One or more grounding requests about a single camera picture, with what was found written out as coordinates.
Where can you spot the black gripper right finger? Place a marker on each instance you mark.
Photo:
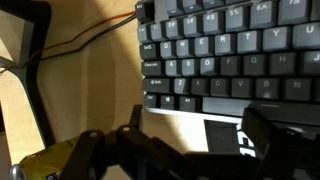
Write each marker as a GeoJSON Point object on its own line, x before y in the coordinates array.
{"type": "Point", "coordinates": [286, 153]}

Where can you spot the black monitor stand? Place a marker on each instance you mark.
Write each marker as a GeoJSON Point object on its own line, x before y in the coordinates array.
{"type": "Point", "coordinates": [33, 86]}

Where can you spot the wooden desk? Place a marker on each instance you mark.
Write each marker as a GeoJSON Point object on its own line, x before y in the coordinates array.
{"type": "Point", "coordinates": [100, 93]}

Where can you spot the yellow green drink can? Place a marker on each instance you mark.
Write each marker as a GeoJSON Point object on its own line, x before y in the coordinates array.
{"type": "Point", "coordinates": [43, 163]}

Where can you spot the black mechanical keyboard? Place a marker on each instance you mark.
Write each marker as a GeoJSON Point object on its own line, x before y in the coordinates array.
{"type": "Point", "coordinates": [233, 66]}

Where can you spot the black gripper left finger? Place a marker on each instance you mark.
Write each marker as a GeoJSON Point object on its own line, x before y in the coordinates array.
{"type": "Point", "coordinates": [133, 150]}

